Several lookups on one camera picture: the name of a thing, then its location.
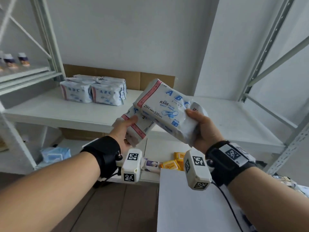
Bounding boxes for person's right hand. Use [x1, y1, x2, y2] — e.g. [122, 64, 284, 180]
[186, 108, 225, 155]

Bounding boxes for person's left hand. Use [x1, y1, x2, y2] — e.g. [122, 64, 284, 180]
[108, 115, 139, 155]

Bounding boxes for white metal shelf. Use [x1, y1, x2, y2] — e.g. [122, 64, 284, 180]
[4, 0, 309, 184]
[0, 0, 66, 174]

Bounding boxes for pink wipes packets row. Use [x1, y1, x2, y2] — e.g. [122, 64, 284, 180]
[142, 159, 162, 173]

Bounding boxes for light blue wipes pack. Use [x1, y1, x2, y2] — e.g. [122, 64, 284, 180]
[40, 147, 72, 163]

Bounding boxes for black gold packs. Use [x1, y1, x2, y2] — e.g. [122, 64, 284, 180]
[273, 176, 298, 189]

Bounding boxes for small white yellow pad packet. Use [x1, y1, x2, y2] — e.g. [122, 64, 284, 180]
[294, 185, 309, 198]

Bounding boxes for person's right forearm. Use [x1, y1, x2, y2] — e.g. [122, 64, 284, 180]
[227, 166, 309, 232]

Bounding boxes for person's left forearm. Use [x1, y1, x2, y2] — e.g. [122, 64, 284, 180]
[0, 152, 101, 232]

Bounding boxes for white marker plate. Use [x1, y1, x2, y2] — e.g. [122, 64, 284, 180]
[82, 138, 107, 149]
[218, 142, 256, 167]

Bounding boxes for brown cardboard sheet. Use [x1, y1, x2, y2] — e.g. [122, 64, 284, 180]
[62, 64, 175, 91]
[59, 128, 107, 140]

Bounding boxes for white rectangular board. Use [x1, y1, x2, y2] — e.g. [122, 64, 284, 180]
[157, 168, 244, 232]

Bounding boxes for black wrist strap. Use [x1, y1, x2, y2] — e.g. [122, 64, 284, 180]
[205, 140, 257, 186]
[80, 136, 121, 179]

